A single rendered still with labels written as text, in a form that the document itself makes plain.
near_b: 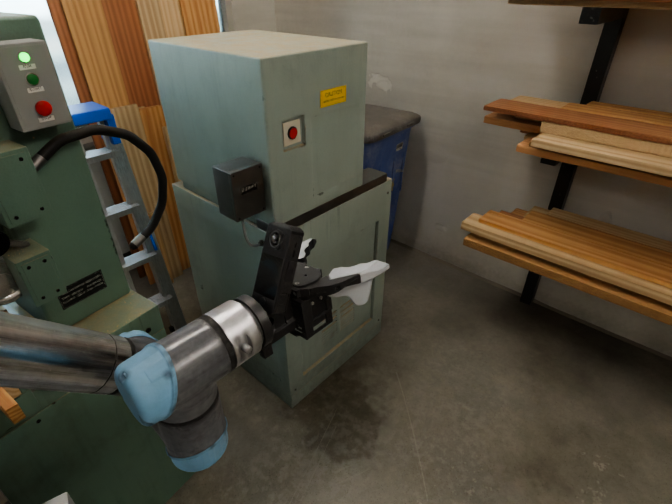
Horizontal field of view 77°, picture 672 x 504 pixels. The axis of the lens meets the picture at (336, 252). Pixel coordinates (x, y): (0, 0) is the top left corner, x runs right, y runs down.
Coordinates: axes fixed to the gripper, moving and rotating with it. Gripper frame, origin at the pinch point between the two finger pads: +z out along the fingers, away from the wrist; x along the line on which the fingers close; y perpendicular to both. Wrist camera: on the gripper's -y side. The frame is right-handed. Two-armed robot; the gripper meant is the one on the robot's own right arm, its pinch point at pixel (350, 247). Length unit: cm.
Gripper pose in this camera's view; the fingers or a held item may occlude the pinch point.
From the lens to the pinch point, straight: 64.6
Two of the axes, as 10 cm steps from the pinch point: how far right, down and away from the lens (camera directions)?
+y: 1.0, 8.8, 4.6
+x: 7.3, 2.5, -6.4
